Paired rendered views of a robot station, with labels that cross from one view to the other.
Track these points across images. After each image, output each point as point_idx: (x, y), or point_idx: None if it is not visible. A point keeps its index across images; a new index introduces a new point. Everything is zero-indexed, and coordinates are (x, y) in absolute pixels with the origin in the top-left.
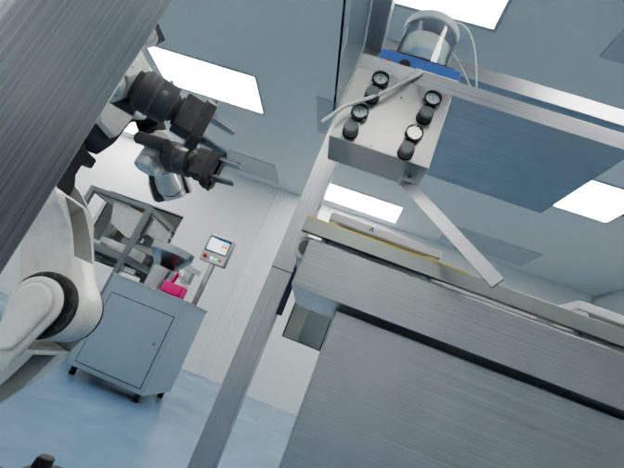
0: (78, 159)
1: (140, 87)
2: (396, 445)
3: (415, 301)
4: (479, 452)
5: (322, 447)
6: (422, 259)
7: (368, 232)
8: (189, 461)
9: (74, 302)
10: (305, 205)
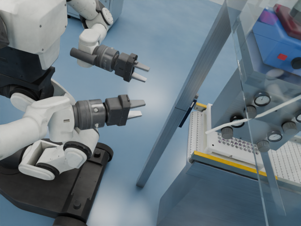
0: (48, 81)
1: (81, 129)
2: (224, 201)
3: (245, 184)
4: (256, 206)
5: (196, 197)
6: (255, 173)
7: (228, 156)
8: (148, 160)
9: (90, 153)
10: (196, 77)
